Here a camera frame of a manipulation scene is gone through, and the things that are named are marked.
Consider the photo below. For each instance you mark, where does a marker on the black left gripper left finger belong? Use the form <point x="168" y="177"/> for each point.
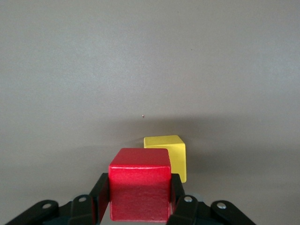
<point x="82" y="211"/>

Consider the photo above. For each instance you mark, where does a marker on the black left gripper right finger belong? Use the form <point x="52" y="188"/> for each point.
<point x="187" y="211"/>

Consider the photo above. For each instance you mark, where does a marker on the red wooden cube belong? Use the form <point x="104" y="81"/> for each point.
<point x="139" y="187"/>

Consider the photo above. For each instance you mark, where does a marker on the yellow wooden cube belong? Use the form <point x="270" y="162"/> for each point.
<point x="178" y="159"/>

